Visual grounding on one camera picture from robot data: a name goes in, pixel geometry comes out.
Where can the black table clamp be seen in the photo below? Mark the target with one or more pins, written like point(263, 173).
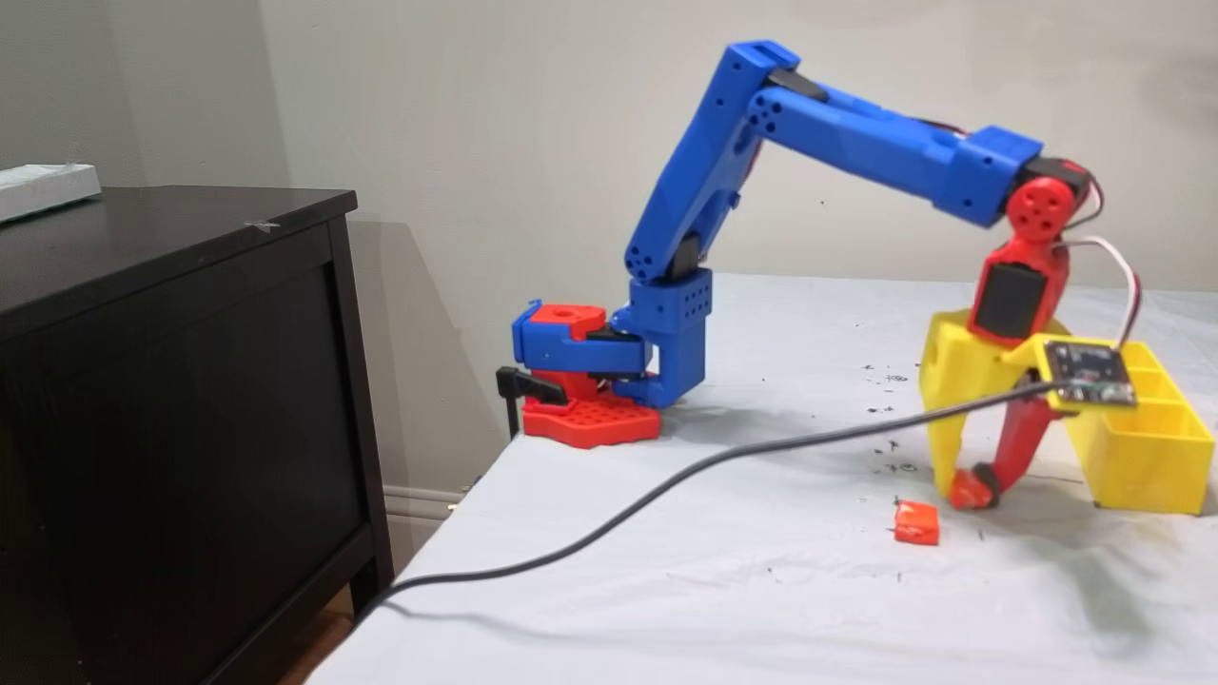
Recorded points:
point(533, 388)

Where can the yellow three-compartment box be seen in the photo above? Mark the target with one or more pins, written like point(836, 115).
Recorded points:
point(1142, 466)

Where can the white plastic table cover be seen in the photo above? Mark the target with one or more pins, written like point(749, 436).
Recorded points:
point(761, 609)

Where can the camera board in yellow mount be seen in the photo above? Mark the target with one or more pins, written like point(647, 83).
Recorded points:
point(1090, 371)

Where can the white flat box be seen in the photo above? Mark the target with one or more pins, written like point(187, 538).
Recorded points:
point(46, 190)

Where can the orange starburst candy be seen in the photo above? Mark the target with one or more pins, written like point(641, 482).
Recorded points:
point(915, 523)
point(963, 493)

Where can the dark wooden cabinet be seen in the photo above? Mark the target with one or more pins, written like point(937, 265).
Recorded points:
point(190, 428)

